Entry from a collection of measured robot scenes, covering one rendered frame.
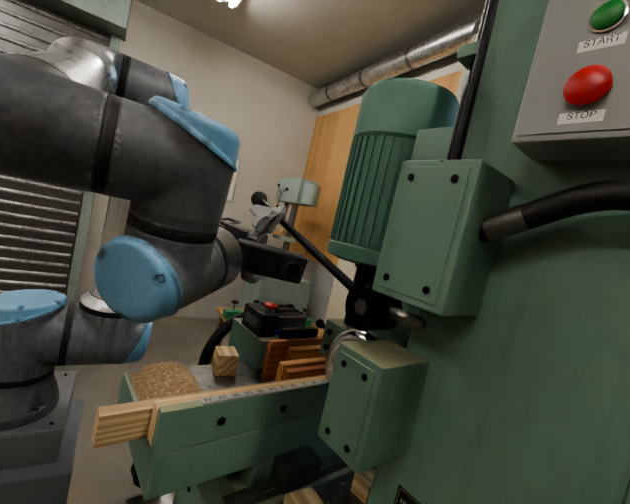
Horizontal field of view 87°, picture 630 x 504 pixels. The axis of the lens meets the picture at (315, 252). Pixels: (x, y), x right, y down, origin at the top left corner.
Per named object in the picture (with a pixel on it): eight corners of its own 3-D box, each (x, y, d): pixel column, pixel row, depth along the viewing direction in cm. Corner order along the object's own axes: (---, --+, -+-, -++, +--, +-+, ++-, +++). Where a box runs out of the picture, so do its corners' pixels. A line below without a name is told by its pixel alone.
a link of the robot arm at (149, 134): (124, 80, 26) (97, 230, 29) (260, 132, 32) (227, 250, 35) (123, 85, 33) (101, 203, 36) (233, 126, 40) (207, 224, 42)
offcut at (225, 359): (235, 376, 63) (239, 356, 62) (215, 376, 61) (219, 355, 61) (230, 364, 67) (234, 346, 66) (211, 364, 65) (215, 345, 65)
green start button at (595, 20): (585, 37, 27) (593, 6, 27) (624, 27, 25) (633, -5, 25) (583, 33, 27) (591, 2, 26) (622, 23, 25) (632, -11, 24)
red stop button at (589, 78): (560, 110, 28) (570, 73, 27) (607, 105, 25) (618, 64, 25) (557, 105, 27) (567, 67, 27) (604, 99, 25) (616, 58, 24)
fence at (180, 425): (423, 384, 79) (429, 362, 78) (429, 388, 78) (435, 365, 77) (150, 448, 41) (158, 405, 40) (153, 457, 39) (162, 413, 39)
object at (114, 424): (411, 375, 82) (415, 360, 82) (418, 379, 81) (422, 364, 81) (91, 438, 40) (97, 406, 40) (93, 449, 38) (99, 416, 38)
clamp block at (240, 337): (276, 350, 87) (284, 317, 86) (307, 375, 76) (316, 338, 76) (223, 354, 77) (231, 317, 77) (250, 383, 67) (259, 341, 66)
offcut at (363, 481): (350, 490, 54) (354, 472, 54) (362, 482, 57) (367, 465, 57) (365, 505, 52) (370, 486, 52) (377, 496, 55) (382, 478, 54)
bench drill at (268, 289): (274, 335, 349) (308, 186, 337) (301, 363, 296) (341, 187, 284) (230, 334, 325) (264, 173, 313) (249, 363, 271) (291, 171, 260)
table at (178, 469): (337, 355, 102) (341, 336, 101) (423, 411, 78) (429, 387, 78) (107, 378, 63) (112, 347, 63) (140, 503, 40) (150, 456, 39)
